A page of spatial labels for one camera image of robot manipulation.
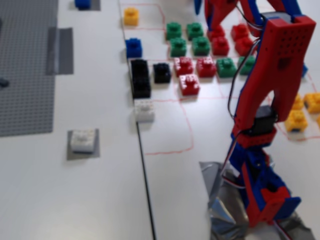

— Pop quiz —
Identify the red and blue gripper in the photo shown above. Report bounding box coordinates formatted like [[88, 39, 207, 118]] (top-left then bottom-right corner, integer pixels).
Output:
[[193, 0, 239, 34]]

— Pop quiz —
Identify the white lego block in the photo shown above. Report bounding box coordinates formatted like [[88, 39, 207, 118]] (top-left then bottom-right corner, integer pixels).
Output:
[[69, 128, 97, 154], [134, 99, 155, 123]]

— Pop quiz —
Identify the green lego block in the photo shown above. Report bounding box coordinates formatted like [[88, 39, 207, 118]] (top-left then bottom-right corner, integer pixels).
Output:
[[165, 22, 183, 41], [169, 37, 188, 58], [237, 56, 257, 76], [191, 36, 211, 57], [216, 58, 238, 78], [186, 22, 204, 41]]

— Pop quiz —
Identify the red lego block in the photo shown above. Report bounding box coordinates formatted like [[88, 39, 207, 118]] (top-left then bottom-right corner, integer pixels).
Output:
[[207, 24, 226, 42], [196, 57, 217, 78], [173, 57, 195, 78], [211, 37, 230, 56], [231, 23, 251, 41], [234, 37, 255, 56], [178, 74, 202, 96]]

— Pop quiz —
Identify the black lego block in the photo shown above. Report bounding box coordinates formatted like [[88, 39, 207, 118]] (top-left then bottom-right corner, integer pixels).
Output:
[[131, 77, 152, 99], [152, 63, 173, 84], [130, 59, 150, 80]]

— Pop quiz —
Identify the grey tape square marker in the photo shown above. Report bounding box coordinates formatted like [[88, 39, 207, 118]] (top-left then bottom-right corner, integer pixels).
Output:
[[78, 0, 101, 12], [66, 128, 101, 161]]

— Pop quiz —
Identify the grey lego baseplate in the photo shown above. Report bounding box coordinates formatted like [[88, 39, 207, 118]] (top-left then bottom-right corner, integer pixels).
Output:
[[0, 0, 59, 137]]

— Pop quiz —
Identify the white red black wrist cable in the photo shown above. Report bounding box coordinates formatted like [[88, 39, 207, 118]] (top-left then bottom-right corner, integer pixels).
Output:
[[234, 3, 266, 38]]

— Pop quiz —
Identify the white red black arm cable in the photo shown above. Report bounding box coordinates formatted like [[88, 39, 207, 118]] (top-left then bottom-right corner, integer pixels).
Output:
[[220, 39, 262, 189]]

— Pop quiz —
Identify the grey duct tape strip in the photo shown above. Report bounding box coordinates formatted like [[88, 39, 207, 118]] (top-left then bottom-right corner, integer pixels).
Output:
[[46, 26, 75, 76]]

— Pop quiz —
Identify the silver duct tape patch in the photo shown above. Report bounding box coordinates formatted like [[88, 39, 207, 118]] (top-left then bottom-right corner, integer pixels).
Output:
[[198, 154, 316, 240]]

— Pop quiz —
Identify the white red black base cable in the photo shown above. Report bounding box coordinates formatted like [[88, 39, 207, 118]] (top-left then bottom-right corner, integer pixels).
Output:
[[271, 219, 294, 240]]

